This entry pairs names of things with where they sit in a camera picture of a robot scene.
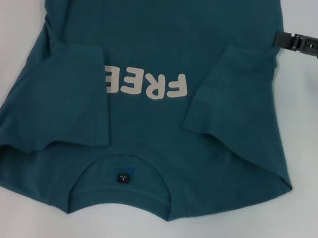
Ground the teal t-shirt with cream lettering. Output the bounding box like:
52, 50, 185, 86
0, 0, 318, 238

